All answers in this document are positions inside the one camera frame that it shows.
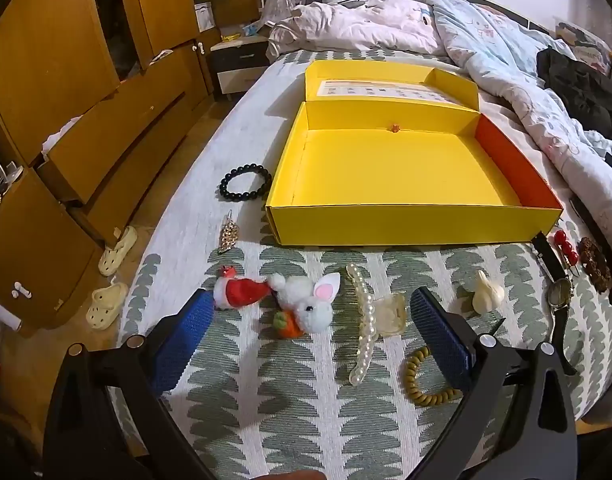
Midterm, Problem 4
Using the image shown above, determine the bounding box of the wrist watch with strap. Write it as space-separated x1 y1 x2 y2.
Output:
531 232 578 377

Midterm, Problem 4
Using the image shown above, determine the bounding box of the clear square hair clip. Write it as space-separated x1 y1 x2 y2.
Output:
374 292 407 337

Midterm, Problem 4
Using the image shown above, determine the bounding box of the brown rudraksha bead bracelet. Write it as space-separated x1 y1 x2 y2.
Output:
576 236 612 295

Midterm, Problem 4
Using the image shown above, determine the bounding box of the pearl hair claw clip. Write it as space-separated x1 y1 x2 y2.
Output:
346 263 379 386

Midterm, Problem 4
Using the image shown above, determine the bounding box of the red santa hat clip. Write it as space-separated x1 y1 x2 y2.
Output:
213 266 271 310

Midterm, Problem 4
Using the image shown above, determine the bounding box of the white plush bunny with carrot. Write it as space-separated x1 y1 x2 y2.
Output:
267 272 342 339

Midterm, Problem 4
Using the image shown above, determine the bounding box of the black bead bracelet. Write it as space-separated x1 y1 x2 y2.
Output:
219 161 273 204

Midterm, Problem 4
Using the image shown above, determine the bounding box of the cream slipper far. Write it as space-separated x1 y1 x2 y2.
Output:
98 226 138 278

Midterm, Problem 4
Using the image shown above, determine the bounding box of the leaf patterned bed blanket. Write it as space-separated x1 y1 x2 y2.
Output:
116 48 612 480

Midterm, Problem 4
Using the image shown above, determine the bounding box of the yellow cardboard box with lid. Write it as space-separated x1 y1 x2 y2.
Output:
266 61 563 247

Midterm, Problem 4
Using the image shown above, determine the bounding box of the black garment on bed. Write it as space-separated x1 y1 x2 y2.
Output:
537 48 612 140

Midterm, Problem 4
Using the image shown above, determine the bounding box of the light blue patterned duvet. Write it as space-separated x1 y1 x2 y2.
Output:
419 0 612 248

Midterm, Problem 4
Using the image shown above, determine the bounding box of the wooden wardrobe with drawers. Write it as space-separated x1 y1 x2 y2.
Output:
0 0 211 330

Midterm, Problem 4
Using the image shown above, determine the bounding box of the bedside nightstand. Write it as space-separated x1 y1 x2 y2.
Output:
207 35 270 96

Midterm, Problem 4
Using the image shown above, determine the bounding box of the pink white quilt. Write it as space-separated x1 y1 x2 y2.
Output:
267 0 446 61

